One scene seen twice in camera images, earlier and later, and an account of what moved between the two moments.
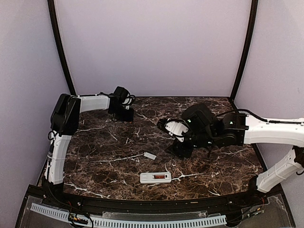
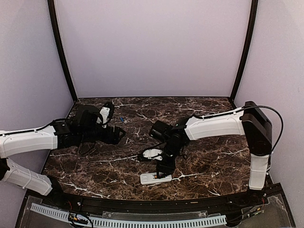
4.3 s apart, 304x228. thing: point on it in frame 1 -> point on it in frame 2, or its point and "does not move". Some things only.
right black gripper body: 186,152 -> 165,166
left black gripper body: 121,115 -> 107,138
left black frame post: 51,5 does not move
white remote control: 155,177 does not move
